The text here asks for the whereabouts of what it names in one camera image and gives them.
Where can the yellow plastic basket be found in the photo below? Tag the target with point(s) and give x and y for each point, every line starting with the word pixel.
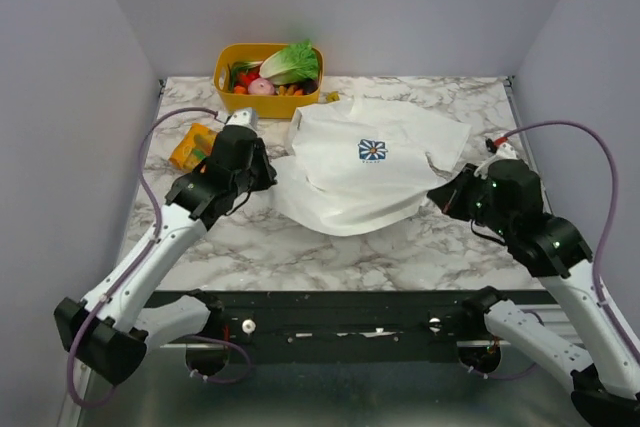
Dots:
pixel 275 106

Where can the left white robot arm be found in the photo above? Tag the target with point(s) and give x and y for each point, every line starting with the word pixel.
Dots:
pixel 111 329

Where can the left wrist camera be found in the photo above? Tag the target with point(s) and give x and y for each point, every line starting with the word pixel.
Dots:
pixel 246 117

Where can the red toy pepper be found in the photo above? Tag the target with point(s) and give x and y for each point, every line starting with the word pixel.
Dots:
pixel 246 78

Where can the green toy cabbage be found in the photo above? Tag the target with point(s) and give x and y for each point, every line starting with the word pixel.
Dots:
pixel 292 64

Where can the gold round brooch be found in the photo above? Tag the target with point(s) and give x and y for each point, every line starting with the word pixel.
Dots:
pixel 332 97

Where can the white t-shirt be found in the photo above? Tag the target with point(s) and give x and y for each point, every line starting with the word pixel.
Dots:
pixel 358 165

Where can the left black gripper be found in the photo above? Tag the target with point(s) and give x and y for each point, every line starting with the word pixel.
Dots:
pixel 269 175

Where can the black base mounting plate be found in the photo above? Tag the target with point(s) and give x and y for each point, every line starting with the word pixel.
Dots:
pixel 313 327

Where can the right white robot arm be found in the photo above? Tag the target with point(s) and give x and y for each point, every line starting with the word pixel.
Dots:
pixel 600 374

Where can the orange snack bag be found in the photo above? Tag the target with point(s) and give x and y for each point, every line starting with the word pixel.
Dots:
pixel 196 145

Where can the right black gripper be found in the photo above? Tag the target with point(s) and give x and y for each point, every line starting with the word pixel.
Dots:
pixel 454 192

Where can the pink toy onion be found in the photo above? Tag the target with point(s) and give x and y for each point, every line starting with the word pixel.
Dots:
pixel 261 87

